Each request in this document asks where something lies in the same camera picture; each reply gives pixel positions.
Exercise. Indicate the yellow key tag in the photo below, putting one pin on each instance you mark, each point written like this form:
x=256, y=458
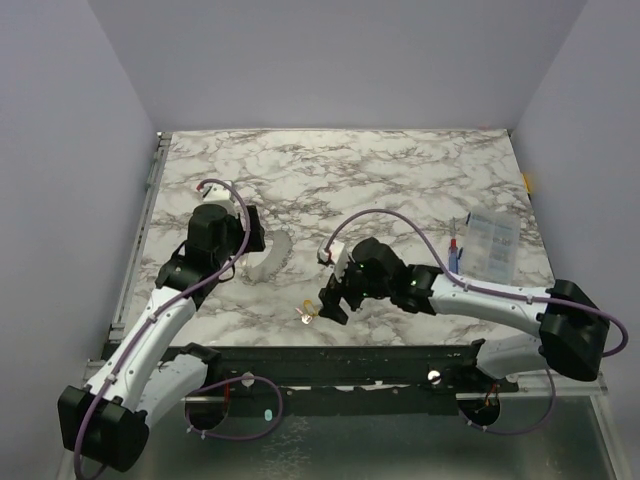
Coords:
x=310, y=309

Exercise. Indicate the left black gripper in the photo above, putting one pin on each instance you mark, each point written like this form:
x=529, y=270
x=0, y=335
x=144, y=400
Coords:
x=235, y=222

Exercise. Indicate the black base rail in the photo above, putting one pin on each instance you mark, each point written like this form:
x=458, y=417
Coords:
x=346, y=381

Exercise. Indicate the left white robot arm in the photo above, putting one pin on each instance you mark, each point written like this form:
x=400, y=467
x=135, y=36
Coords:
x=109, y=419

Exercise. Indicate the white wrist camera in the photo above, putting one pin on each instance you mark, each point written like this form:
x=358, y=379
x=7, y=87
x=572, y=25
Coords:
x=212, y=191
x=334, y=254

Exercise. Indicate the left aluminium frame rail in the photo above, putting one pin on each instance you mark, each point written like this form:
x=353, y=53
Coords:
x=117, y=326

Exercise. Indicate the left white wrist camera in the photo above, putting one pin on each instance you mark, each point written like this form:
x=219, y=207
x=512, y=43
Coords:
x=212, y=191

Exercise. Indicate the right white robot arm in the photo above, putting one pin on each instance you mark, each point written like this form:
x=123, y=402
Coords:
x=558, y=328

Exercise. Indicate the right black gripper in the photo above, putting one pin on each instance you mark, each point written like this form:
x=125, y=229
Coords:
x=335, y=295

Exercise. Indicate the clear plastic organizer box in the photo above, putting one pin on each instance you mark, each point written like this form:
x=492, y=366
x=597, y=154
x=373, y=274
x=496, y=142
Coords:
x=490, y=246

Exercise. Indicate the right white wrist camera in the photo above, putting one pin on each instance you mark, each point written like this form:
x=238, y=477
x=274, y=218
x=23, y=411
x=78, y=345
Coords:
x=334, y=254

